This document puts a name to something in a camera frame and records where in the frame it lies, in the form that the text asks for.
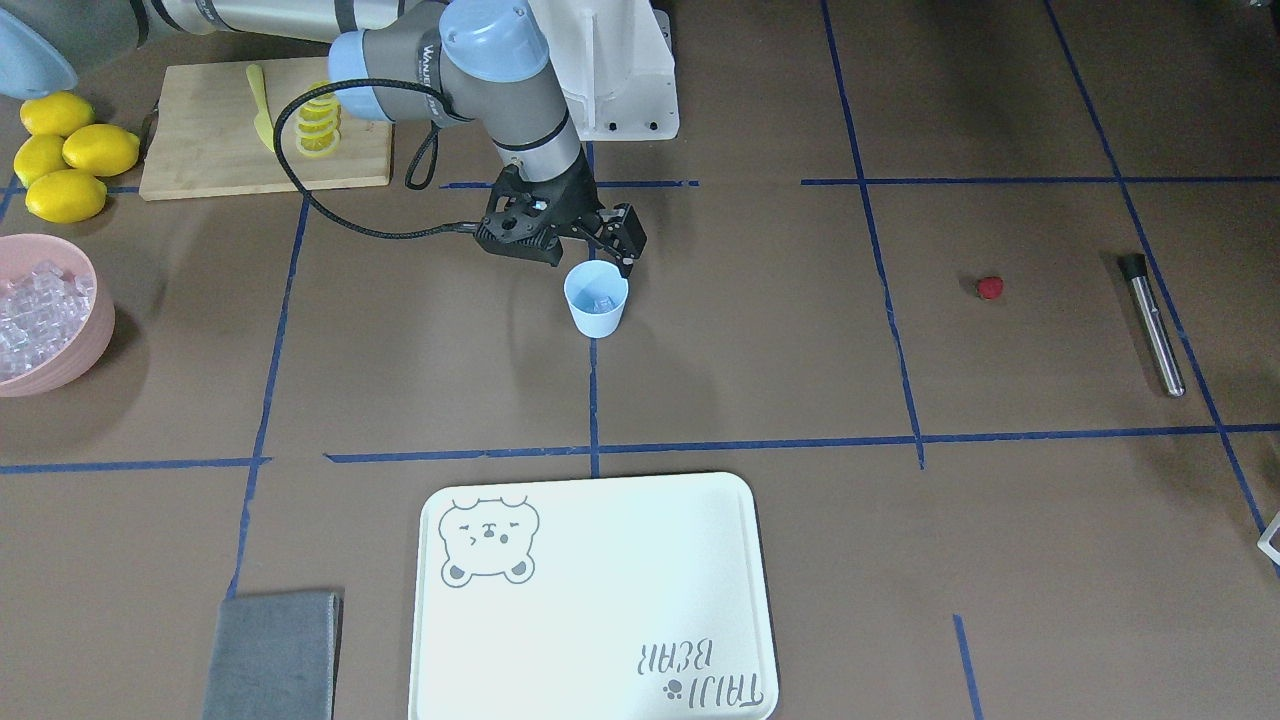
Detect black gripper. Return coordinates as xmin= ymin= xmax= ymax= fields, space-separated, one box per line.
xmin=474 ymin=155 xmax=646 ymax=279

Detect steel muddler black tip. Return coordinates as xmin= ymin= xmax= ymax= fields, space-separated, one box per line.
xmin=1117 ymin=252 xmax=1187 ymax=398

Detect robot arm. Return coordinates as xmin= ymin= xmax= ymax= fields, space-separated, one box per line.
xmin=3 ymin=1 xmax=646 ymax=277

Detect light blue cup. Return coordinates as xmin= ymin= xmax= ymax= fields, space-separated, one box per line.
xmin=563 ymin=260 xmax=630 ymax=340

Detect pile of clear ice cubes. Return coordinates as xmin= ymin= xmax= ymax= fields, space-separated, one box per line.
xmin=1 ymin=260 xmax=97 ymax=380

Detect lemon slices row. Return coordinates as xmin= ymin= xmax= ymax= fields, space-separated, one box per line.
xmin=292 ymin=92 xmax=340 ymax=159

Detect yellow plastic knife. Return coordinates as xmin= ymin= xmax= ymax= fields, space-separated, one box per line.
xmin=244 ymin=63 xmax=276 ymax=152

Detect white bear tray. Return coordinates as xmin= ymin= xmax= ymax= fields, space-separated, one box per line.
xmin=407 ymin=471 xmax=780 ymax=719

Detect red strawberry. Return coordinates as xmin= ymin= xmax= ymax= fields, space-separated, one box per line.
xmin=975 ymin=275 xmax=1005 ymax=301

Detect wooden cutting board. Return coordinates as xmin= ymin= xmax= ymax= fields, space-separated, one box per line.
xmin=140 ymin=61 xmax=393 ymax=201

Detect yellow lemon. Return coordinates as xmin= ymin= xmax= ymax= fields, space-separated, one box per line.
xmin=19 ymin=91 xmax=96 ymax=138
xmin=12 ymin=135 xmax=69 ymax=188
xmin=26 ymin=169 xmax=108 ymax=224
xmin=61 ymin=123 xmax=141 ymax=177

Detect grey folded cloth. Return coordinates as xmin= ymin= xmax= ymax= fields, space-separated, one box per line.
xmin=201 ymin=589 xmax=343 ymax=719

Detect yellow lemon bottom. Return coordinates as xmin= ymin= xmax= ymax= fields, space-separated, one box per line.
xmin=26 ymin=169 xmax=108 ymax=224

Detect pink bowl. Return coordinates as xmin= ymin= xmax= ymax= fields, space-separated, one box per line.
xmin=1 ymin=233 xmax=116 ymax=397

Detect yellow lemon top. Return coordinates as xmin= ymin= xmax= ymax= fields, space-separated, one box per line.
xmin=19 ymin=91 xmax=96 ymax=138

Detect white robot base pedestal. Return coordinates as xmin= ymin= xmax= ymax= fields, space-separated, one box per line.
xmin=530 ymin=1 xmax=680 ymax=142

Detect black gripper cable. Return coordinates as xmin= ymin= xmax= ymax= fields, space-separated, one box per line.
xmin=273 ymin=82 xmax=479 ymax=241

